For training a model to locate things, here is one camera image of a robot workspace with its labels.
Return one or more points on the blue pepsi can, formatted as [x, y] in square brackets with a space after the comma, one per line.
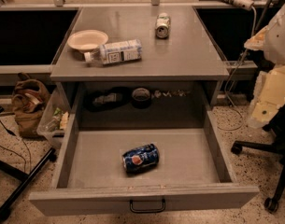
[140, 158]

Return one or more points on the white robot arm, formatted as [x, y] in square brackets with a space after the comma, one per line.
[269, 90]

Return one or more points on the grey counter cabinet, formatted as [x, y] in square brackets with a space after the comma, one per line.
[145, 43]

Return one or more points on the grey open top drawer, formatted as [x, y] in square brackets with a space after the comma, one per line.
[167, 157]

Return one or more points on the green and white soda can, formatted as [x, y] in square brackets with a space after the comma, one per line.
[162, 25]

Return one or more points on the black tape roll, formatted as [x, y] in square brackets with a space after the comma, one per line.
[141, 98]

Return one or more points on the black cloth in cabinet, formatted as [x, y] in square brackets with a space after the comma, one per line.
[99, 101]

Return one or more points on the clear plastic water bottle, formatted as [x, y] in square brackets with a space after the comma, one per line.
[117, 52]

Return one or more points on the white paper bowl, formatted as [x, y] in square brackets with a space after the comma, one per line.
[87, 40]

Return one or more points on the clear plastic bin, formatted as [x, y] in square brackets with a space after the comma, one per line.
[50, 125]

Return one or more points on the brown paper bag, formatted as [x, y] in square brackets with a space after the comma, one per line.
[29, 100]

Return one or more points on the black stand leg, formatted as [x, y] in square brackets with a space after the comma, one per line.
[24, 178]

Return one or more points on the black drawer handle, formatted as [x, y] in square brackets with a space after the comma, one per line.
[147, 207]

